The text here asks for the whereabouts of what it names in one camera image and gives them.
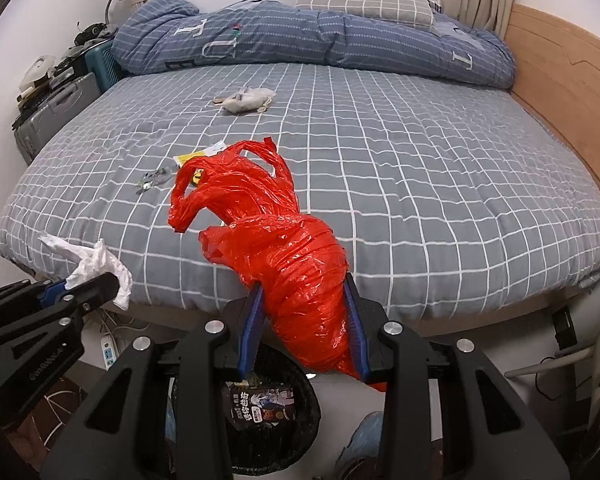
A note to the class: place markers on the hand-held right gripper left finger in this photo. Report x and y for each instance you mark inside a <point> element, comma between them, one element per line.
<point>250,332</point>

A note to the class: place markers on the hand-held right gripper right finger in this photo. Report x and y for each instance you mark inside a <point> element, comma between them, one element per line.
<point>356,332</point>

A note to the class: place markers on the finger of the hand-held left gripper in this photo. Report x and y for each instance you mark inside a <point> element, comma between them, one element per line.
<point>54,292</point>
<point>95,287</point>

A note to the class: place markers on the white tissue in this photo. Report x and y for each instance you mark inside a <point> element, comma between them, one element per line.
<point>100,265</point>

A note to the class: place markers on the red plastic bag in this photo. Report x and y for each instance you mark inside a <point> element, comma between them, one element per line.
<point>290,270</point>

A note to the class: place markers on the black trash bin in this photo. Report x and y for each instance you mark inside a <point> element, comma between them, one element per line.
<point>300,427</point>

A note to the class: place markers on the clear plastic wrapper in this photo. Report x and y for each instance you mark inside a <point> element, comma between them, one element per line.
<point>152,180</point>

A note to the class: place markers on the white power strip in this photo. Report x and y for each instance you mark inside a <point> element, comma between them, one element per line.
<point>108,351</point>

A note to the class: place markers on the blue crumpled plastic bag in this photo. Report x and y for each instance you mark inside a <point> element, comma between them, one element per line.
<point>365,437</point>

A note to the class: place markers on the yellow packet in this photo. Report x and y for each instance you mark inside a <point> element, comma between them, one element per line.
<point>186,160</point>

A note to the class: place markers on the grey suitcase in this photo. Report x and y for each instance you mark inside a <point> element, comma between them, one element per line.
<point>50,115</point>

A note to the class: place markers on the white tube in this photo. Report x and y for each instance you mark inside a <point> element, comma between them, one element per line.
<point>545,364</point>

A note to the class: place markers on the teal suitcase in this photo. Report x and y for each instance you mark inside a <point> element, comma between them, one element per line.
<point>102,67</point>

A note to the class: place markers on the white round object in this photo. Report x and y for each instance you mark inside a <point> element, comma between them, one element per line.
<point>37,67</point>

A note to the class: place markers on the black tangled gadget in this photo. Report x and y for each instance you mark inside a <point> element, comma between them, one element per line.
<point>92,32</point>

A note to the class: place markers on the blue striped quilt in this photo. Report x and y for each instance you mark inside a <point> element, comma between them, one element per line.
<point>305,35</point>

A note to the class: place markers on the grey checked pillow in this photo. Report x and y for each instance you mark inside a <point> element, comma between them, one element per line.
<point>365,0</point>

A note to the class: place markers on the wooden headboard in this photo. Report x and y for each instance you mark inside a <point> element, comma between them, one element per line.
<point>570,70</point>

